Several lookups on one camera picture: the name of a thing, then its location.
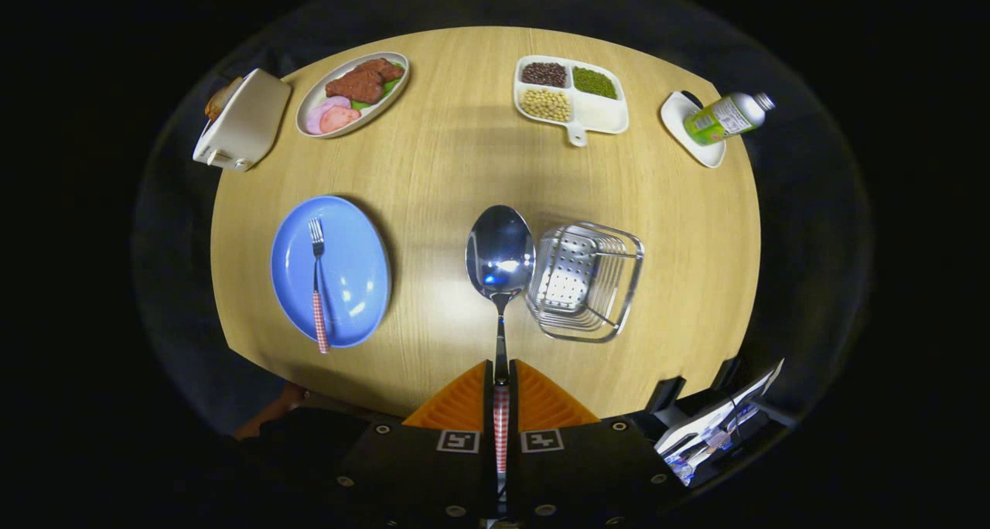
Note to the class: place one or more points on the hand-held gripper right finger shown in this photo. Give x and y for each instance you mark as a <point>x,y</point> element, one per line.
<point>572,475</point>

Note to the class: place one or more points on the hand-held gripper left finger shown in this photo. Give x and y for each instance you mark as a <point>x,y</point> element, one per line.
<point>433,475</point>

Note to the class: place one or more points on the tilted computer monitor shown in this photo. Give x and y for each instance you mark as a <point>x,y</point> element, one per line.
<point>719,417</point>

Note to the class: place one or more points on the blue plate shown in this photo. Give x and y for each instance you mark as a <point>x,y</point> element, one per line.
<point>352,274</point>

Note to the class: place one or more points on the small white dish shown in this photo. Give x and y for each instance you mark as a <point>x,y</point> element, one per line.
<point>700,151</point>

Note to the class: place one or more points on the white divided tray of beans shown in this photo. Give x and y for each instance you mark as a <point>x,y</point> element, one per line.
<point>599,111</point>

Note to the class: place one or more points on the green label bottle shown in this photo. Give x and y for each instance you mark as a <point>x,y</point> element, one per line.
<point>719,119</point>

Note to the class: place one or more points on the oval plate of meat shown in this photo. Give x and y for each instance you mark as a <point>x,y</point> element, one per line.
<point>357,87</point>

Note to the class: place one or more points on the white toaster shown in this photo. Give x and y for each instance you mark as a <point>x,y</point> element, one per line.
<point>247,123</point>

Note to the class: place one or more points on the brown toast slice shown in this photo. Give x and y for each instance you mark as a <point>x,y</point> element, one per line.
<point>220,100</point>

